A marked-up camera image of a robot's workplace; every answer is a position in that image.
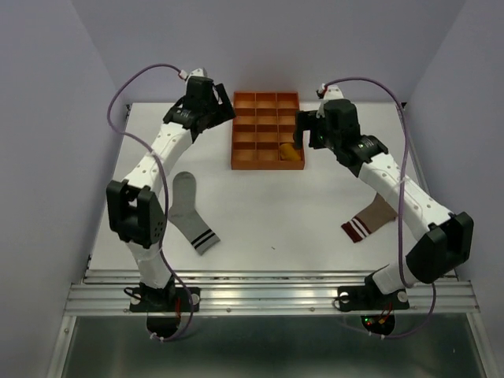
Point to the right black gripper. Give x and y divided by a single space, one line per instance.
305 120

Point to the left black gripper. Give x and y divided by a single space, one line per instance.
224 112

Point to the mustard yellow sock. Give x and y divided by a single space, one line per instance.
289 153

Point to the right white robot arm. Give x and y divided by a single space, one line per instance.
443 238

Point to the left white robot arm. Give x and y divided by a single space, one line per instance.
133 207

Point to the orange compartment tray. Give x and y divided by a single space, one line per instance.
263 121

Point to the grey striped sock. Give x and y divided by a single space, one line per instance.
184 215

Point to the taupe maroon-cuffed sock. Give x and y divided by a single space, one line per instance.
369 220

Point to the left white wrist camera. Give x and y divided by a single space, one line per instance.
198 74

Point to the aluminium rail frame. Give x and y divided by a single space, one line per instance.
267 288

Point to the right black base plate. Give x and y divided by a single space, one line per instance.
367 299

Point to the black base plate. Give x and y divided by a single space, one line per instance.
149 300
367 299

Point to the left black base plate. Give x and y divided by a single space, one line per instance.
149 300

